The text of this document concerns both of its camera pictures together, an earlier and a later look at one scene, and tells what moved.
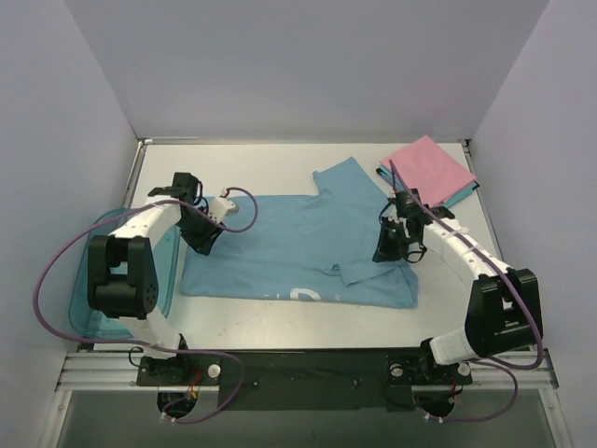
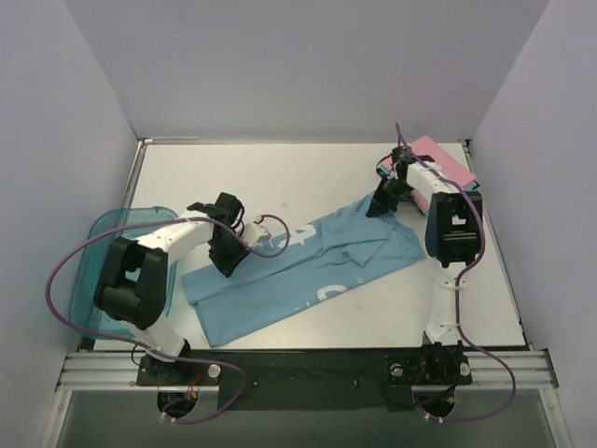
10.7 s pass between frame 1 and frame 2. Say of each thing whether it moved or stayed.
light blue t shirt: moved
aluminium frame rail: stayed
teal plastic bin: stayed
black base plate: stayed
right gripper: moved
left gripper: moved
